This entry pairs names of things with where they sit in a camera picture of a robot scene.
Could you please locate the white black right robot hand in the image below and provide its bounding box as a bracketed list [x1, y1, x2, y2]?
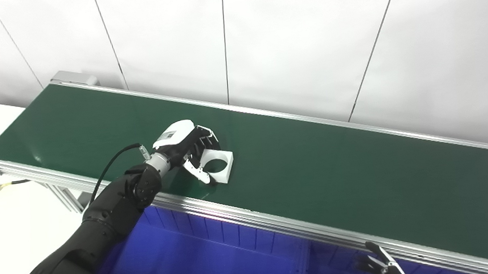
[355, 237, 411, 274]

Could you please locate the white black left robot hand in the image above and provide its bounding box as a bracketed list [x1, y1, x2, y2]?
[149, 116, 225, 191]

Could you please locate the white square part with hole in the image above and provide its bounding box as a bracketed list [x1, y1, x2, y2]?
[191, 148, 236, 188]

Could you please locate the blue plastic bin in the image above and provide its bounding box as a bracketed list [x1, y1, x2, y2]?
[298, 225, 477, 274]
[82, 191, 312, 274]

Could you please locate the green conveyor belt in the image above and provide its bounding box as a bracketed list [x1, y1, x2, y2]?
[0, 37, 488, 274]
[0, 41, 488, 274]

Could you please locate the grey conveyor motor box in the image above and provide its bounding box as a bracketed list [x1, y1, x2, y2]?
[49, 67, 99, 90]

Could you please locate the aluminium conveyor leg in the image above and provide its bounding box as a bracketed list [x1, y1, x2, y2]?
[41, 179, 87, 217]

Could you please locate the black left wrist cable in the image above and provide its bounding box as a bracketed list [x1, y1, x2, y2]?
[83, 141, 162, 274]

